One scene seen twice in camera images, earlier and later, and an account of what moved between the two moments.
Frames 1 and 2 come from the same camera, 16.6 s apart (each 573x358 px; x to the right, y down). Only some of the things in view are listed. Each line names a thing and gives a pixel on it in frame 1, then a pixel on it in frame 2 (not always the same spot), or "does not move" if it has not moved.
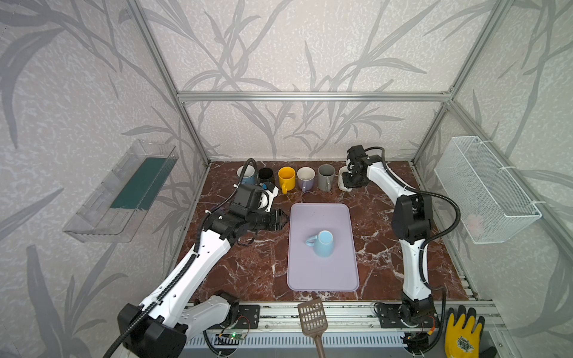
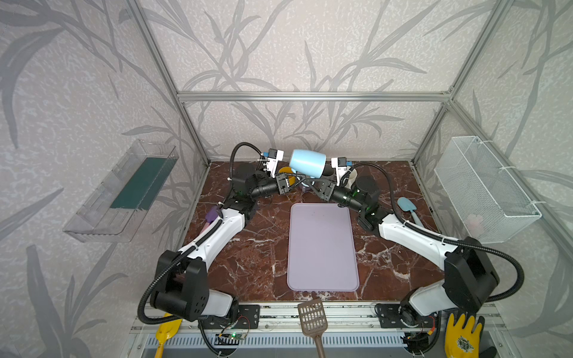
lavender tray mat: (307, 271) does not move
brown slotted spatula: (313, 322) does not move
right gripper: (350, 179) → (325, 189)
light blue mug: (323, 243) → (308, 162)
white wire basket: (491, 210) does not move
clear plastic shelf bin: (113, 212) does not move
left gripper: (273, 218) → (280, 183)
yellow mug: (286, 177) does not move
